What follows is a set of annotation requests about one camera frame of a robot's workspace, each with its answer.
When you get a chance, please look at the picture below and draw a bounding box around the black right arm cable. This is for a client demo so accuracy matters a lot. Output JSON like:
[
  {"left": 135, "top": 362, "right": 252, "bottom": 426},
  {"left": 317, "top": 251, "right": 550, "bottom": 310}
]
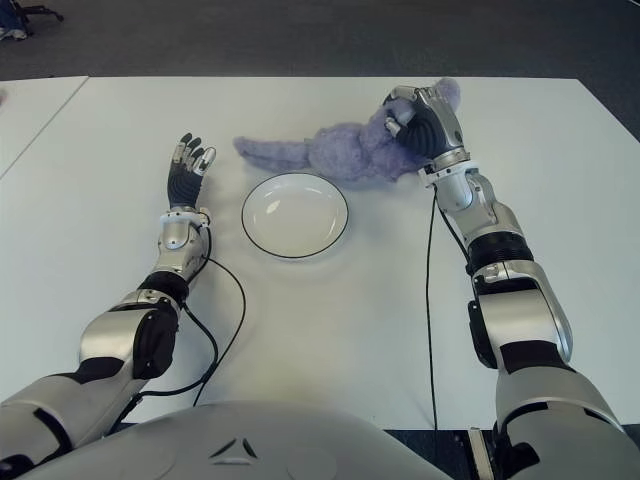
[{"left": 424, "top": 182, "right": 474, "bottom": 430}]

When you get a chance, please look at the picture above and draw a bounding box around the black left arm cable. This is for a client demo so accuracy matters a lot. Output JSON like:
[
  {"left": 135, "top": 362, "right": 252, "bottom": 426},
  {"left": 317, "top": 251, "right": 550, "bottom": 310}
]
[{"left": 134, "top": 257, "right": 247, "bottom": 407}]

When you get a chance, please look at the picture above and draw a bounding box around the white plate black rim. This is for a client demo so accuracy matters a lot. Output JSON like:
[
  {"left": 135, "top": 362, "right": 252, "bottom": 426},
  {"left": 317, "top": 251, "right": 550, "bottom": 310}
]
[{"left": 241, "top": 172, "right": 350, "bottom": 261}]

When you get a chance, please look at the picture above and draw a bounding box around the black office chair base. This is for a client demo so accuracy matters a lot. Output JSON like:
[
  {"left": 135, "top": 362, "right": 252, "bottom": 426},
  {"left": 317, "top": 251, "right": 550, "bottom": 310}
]
[{"left": 17, "top": 4, "right": 65, "bottom": 24}]

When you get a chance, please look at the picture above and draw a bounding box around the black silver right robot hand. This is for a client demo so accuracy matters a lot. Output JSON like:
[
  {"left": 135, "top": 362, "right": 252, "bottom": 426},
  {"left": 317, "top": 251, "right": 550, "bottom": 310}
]
[{"left": 382, "top": 85, "right": 467, "bottom": 166}]

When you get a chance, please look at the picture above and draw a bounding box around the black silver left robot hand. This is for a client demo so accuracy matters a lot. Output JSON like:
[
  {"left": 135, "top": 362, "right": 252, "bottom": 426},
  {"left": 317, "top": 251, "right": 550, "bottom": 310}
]
[{"left": 165, "top": 132, "right": 219, "bottom": 211}]

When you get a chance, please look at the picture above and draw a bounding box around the purple plush bunny doll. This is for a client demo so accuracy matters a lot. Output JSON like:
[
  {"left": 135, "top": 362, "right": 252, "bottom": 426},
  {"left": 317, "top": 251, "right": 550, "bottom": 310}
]
[{"left": 233, "top": 77, "right": 464, "bottom": 190}]

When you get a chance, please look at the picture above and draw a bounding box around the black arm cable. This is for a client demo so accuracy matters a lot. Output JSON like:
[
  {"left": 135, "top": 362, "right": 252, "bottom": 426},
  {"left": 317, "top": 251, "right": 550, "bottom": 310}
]
[
  {"left": 134, "top": 257, "right": 247, "bottom": 407},
  {"left": 424, "top": 182, "right": 474, "bottom": 430}
]

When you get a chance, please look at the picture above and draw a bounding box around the blue trouser leg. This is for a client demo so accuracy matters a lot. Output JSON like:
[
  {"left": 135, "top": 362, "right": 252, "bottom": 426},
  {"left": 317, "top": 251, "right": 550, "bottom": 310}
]
[{"left": 0, "top": 0, "right": 26, "bottom": 31}]

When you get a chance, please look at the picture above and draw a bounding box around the grey robot torso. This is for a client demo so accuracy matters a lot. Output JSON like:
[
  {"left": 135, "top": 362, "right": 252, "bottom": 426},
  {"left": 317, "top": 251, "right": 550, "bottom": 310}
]
[{"left": 29, "top": 399, "right": 451, "bottom": 480}]

